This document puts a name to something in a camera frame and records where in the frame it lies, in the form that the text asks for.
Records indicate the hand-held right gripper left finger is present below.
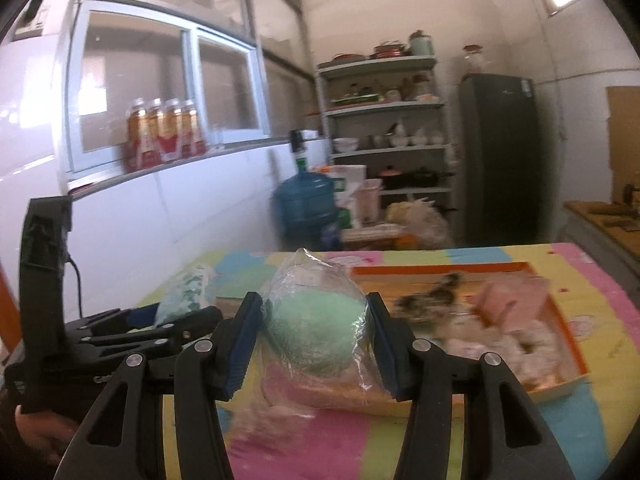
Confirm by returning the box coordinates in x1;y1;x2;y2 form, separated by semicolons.
60;292;264;480

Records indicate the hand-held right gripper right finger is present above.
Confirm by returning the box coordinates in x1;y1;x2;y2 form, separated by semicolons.
365;291;576;480

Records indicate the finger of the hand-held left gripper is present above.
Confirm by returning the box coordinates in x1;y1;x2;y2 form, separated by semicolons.
75;305;163;337
85;306;224;356

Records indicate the pale blue tissue packet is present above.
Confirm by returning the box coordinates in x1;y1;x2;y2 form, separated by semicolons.
153;265;220;329

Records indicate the green sponge ball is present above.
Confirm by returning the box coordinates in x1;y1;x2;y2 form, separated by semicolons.
260;248;384;409

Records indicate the leopard print cloth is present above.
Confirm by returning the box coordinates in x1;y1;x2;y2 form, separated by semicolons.
394;271;467;319

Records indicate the beige plush toy pink ribbon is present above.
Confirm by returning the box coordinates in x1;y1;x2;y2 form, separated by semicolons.
444;317;557;392

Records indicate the pink towel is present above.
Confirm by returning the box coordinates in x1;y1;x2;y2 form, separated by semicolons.
466;276;552;334

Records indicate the orange rimmed shallow box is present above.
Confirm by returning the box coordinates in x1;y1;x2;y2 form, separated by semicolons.
270;261;592;419

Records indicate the person's left hand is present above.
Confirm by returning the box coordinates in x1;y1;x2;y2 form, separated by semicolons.
15;405;87;466

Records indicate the clear food box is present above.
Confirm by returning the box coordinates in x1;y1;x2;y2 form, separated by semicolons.
342;227;406;251

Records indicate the colourful printed table mat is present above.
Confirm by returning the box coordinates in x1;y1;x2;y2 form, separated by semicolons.
150;242;637;480

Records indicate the clear plastic bag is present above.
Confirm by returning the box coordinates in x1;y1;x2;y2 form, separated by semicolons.
387;199;451;249

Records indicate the pink plastic bin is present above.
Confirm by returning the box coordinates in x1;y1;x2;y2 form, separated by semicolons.
353;182;384;224

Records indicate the blue water jug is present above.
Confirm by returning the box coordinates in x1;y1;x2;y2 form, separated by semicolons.
273;157;337;251

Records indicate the white printed sack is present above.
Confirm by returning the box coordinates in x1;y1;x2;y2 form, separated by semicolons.
329;164;369;229

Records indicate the red lidded clay pot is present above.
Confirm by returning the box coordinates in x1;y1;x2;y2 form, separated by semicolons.
378;166;407;191

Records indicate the black cooking pot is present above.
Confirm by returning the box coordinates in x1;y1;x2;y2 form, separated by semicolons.
405;167;442;190

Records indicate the shrink-wrapped drink bottle pack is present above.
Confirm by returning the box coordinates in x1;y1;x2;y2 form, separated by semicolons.
124;98;209;174

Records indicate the dark grey fridge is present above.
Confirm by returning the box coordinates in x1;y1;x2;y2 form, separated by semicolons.
458;72;544;247

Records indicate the sliding glass window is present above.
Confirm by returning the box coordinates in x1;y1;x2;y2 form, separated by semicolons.
64;0;272;182

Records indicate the white metal shelf rack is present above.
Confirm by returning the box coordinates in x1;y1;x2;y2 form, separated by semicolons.
315;55;454;242

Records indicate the wooden side table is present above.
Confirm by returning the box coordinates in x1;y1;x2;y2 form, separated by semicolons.
562;200;640;272

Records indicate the green tray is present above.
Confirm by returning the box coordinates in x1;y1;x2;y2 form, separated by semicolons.
331;92;382;106

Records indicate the red cooking pot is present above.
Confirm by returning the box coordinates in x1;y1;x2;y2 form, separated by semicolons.
372;40;407;59

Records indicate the glass jar with lid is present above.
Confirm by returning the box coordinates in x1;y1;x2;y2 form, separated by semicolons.
462;45;485;75

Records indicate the mint green canister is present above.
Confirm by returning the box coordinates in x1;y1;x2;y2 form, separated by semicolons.
408;30;435;57

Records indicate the brown cardboard sheet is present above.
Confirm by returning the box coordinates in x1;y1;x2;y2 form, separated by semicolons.
606;86;640;202

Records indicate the black cable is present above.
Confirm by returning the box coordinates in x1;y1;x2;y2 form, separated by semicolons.
65;255;84;322

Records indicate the white wall meter box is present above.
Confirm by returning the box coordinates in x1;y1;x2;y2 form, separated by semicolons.
14;0;49;41

